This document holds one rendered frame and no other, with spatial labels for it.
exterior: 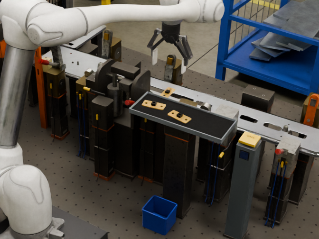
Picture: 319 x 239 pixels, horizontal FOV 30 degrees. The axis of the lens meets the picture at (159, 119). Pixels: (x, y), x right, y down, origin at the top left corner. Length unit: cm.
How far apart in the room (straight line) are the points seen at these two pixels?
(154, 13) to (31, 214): 82
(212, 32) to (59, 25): 352
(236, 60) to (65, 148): 216
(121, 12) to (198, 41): 313
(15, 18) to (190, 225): 102
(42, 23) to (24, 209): 64
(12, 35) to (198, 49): 315
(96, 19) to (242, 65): 256
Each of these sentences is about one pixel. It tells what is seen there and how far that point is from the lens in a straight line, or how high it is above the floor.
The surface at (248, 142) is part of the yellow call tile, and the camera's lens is 205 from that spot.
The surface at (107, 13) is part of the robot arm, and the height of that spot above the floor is 149.
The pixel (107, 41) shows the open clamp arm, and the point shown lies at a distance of 282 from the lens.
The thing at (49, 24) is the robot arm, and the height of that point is 153.
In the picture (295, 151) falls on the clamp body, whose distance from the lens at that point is 222.
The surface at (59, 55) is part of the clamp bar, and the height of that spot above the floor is 113.
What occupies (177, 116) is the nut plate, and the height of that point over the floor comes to 116.
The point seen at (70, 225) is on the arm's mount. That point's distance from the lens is 229.
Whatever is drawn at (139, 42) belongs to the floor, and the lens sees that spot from 513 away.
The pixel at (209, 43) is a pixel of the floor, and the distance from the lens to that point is 518.
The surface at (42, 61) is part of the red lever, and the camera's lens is 252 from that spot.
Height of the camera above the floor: 237
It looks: 35 degrees down
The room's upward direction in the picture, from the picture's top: 2 degrees clockwise
